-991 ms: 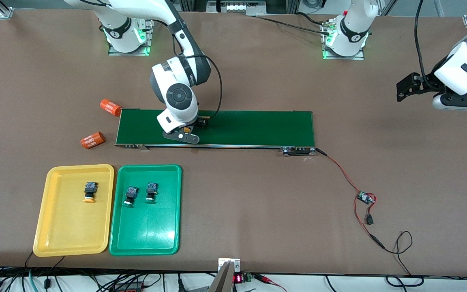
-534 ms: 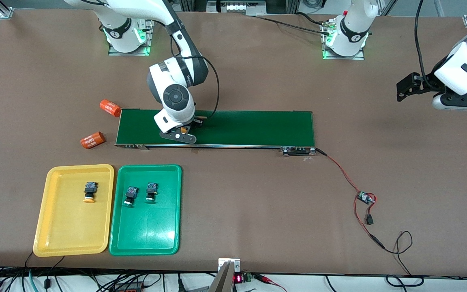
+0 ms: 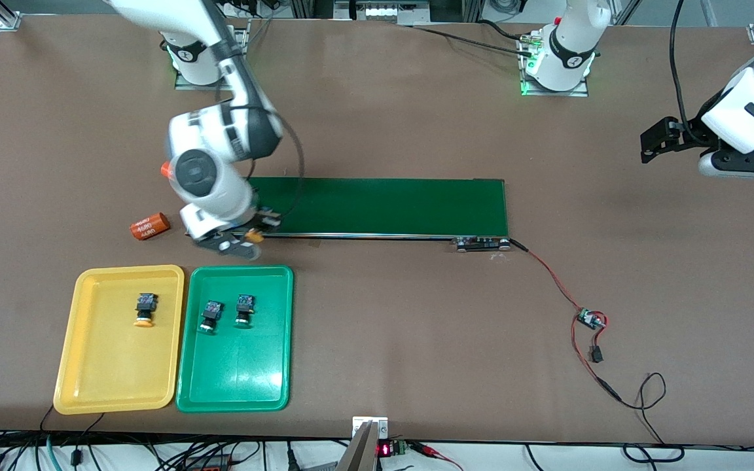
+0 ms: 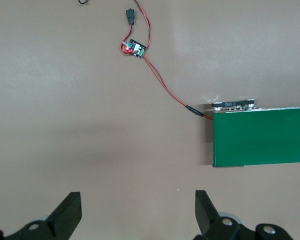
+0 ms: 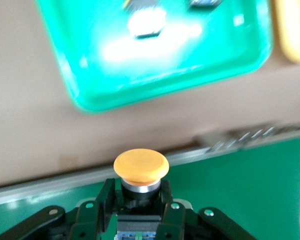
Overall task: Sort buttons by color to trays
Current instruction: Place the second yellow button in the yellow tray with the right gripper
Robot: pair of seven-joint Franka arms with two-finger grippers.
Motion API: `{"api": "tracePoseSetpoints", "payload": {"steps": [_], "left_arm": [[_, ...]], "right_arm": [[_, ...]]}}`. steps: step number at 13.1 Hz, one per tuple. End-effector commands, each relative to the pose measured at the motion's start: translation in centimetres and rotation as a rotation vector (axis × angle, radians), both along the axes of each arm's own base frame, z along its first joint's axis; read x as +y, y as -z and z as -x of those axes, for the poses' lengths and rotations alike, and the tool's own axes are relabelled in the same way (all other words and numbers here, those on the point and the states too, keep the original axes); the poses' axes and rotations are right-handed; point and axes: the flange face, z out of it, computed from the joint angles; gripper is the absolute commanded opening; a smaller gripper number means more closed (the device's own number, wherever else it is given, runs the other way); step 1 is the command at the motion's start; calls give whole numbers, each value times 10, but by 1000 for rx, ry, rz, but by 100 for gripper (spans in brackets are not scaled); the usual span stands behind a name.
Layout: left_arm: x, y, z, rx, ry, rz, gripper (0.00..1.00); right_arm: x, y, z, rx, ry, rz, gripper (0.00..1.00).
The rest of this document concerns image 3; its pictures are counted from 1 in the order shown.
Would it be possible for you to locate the green mushroom push button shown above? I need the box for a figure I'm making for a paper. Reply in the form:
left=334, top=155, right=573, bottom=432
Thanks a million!
left=234, top=294, right=255, bottom=330
left=198, top=300, right=225, bottom=335

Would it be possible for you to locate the yellow plastic tray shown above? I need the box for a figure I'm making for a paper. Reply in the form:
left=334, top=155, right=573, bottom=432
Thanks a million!
left=53, top=264, right=185, bottom=415

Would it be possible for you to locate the green conveyor belt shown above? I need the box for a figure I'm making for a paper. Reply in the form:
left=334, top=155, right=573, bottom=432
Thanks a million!
left=185, top=175, right=512, bottom=253

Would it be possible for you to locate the thin black table cable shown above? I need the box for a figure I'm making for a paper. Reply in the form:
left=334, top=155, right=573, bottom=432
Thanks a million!
left=413, top=25, right=536, bottom=56

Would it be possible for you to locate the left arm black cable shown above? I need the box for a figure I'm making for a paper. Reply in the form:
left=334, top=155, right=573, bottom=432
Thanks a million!
left=669, top=0, right=706, bottom=143

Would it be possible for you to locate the red clip lead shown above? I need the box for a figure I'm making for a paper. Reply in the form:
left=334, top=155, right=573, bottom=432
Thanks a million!
left=410, top=442, right=464, bottom=471

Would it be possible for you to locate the teal cable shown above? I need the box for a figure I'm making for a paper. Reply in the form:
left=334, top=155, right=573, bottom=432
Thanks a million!
left=45, top=435, right=65, bottom=471

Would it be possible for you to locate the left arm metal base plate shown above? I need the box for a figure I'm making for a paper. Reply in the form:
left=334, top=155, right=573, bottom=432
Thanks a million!
left=520, top=33, right=591, bottom=97

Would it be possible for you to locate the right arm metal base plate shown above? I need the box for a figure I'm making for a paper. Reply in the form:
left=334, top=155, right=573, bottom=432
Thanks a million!
left=174, top=18, right=251, bottom=91

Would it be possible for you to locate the small green circuit board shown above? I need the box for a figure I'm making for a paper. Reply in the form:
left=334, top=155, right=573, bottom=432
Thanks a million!
left=577, top=307, right=608, bottom=330

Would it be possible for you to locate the green plastic tray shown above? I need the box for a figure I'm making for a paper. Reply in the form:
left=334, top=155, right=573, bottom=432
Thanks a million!
left=175, top=264, right=295, bottom=413

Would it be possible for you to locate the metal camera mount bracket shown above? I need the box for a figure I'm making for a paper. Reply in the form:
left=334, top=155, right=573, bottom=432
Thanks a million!
left=338, top=416, right=389, bottom=471

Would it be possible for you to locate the aluminium frame with white label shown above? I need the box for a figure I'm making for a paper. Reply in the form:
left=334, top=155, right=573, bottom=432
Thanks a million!
left=289, top=0, right=482, bottom=27

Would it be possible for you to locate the looped black cable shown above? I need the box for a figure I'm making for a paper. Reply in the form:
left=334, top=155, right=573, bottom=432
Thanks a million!
left=619, top=372, right=687, bottom=465

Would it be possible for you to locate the red and black wire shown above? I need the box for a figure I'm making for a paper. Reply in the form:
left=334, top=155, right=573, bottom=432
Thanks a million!
left=508, top=237, right=626, bottom=406

